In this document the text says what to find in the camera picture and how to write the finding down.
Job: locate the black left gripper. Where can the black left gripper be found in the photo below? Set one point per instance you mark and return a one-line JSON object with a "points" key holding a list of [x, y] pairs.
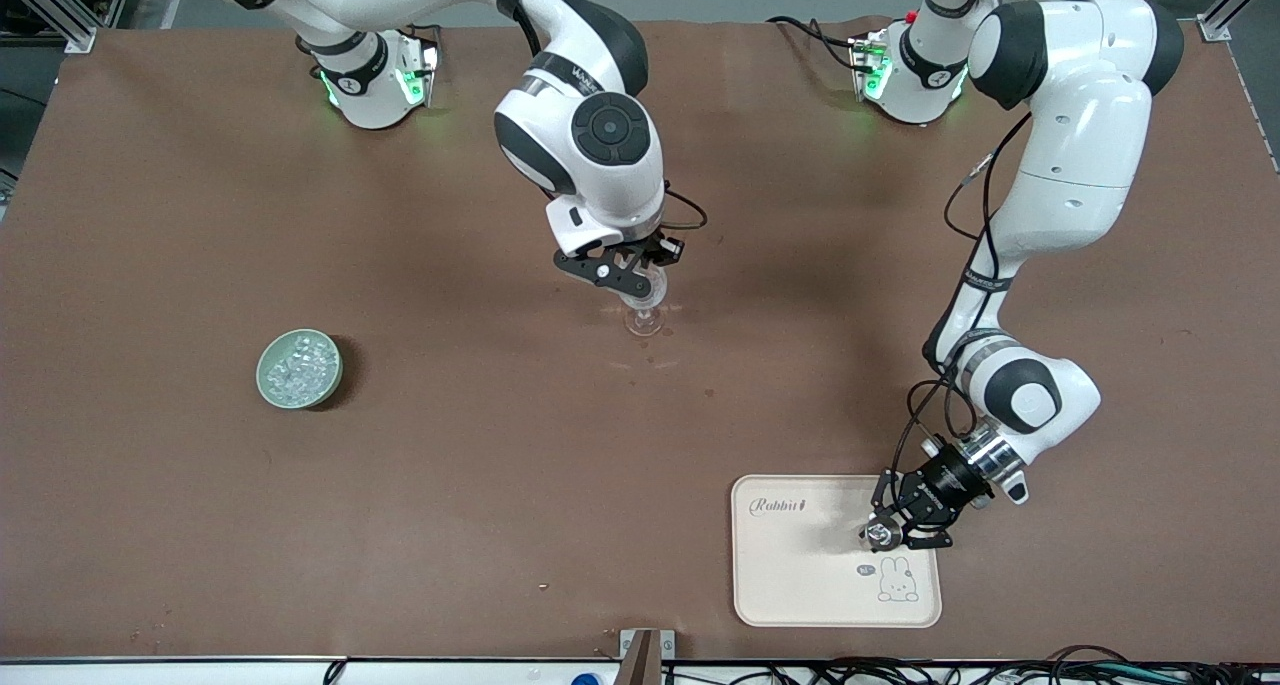
{"points": [[937, 488]]}

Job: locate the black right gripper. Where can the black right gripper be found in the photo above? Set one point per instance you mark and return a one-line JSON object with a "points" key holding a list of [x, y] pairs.
{"points": [[652, 251]]}

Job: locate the steel double jigger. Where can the steel double jigger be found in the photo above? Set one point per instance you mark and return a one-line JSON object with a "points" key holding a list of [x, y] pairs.
{"points": [[879, 536]]}

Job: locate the clear ice cubes pile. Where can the clear ice cubes pile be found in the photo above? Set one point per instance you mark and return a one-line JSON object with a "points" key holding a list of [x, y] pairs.
{"points": [[300, 365]]}

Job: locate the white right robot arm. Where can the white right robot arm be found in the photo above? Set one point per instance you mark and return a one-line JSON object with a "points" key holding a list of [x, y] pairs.
{"points": [[600, 135]]}

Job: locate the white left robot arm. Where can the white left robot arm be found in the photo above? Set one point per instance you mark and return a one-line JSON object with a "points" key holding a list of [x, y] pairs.
{"points": [[1080, 145]]}

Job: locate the clear wine glass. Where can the clear wine glass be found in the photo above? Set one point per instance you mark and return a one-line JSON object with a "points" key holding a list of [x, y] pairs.
{"points": [[645, 320]]}

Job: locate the cream rabbit print tray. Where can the cream rabbit print tray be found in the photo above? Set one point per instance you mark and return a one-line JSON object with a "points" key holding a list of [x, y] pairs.
{"points": [[800, 575]]}

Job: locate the brown table cover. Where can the brown table cover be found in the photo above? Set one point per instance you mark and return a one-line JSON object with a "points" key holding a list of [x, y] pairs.
{"points": [[500, 515]]}

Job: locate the green ceramic bowl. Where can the green ceramic bowl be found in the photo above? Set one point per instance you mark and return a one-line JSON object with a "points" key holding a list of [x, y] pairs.
{"points": [[265, 387]]}

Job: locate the black perforated camera bracket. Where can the black perforated camera bracket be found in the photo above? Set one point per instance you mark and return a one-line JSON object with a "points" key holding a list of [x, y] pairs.
{"points": [[600, 271]]}

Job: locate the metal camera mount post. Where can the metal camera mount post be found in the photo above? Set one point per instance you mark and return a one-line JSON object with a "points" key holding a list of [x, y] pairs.
{"points": [[640, 660]]}

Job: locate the aluminium frame profile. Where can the aluminium frame profile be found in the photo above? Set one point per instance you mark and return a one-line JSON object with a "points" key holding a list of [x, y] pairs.
{"points": [[1225, 10], [60, 15]]}

